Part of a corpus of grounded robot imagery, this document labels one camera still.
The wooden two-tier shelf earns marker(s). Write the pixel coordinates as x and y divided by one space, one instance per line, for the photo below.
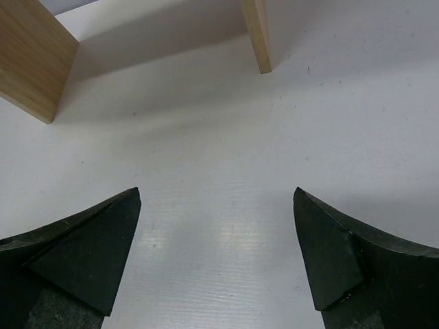
38 52

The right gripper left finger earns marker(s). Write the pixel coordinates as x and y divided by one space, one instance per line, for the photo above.
67 274

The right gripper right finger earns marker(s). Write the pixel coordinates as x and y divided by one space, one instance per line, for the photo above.
363 277

